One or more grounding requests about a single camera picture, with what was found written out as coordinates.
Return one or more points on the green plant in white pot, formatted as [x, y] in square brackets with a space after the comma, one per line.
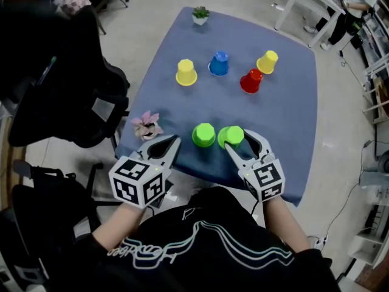
[200, 16]

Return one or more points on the white shelf unit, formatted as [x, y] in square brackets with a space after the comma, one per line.
[377, 41]

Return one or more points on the pink plant in white pot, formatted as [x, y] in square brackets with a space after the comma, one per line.
[146, 128]

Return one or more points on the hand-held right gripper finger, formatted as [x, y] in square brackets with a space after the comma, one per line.
[263, 143]
[238, 164]

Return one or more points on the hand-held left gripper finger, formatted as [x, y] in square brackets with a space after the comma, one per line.
[175, 155]
[153, 141]

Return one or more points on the grey floor fan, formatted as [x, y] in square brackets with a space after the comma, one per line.
[377, 169]

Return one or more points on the red paper cup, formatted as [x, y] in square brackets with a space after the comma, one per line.
[251, 81]

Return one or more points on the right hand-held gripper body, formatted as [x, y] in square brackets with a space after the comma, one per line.
[264, 178]

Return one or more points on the black table frame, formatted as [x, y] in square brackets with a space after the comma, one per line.
[115, 146]

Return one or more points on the blue tablecloth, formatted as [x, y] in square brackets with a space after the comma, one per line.
[282, 117]

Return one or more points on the person's left forearm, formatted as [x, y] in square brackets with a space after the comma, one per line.
[118, 230]

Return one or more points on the person's black printed shirt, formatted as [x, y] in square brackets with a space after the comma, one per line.
[212, 254]

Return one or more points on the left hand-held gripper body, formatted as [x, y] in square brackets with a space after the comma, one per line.
[133, 181]

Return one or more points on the blue paper cup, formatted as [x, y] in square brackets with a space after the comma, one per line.
[218, 64]

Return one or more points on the brown wooden board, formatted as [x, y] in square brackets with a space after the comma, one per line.
[15, 178]

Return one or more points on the person's right forearm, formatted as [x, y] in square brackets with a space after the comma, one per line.
[282, 227]

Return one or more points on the wooden stool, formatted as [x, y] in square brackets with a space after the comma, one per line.
[380, 102]

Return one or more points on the white low shelf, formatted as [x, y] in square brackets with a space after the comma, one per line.
[367, 245]

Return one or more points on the yellow paper cup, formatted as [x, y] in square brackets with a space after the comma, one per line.
[186, 73]
[267, 62]

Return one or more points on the green paper cup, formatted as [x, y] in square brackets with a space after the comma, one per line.
[203, 135]
[232, 135]

